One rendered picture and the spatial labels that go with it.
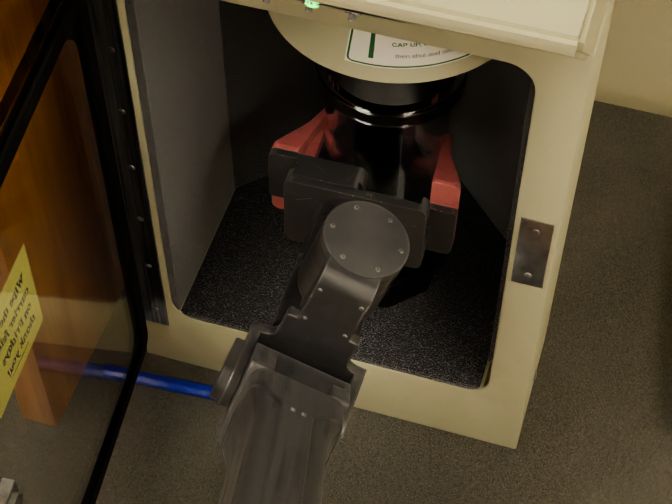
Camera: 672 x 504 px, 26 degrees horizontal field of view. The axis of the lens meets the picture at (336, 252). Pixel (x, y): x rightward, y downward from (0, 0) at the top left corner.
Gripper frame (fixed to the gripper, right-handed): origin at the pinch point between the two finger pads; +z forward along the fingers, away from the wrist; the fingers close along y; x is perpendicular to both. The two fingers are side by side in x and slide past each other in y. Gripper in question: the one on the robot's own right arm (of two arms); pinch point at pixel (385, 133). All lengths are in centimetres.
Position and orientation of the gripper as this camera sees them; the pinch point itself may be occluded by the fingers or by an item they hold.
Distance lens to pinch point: 108.3
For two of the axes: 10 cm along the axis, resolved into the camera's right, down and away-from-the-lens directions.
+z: 2.7, -7.6, 5.9
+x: -0.2, 6.1, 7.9
